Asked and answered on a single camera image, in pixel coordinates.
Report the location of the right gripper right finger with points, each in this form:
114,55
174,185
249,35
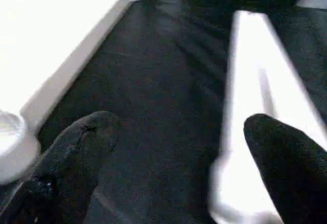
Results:
293,170

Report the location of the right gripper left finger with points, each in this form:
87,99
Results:
64,170

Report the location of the white plastic table top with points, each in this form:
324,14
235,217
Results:
51,29

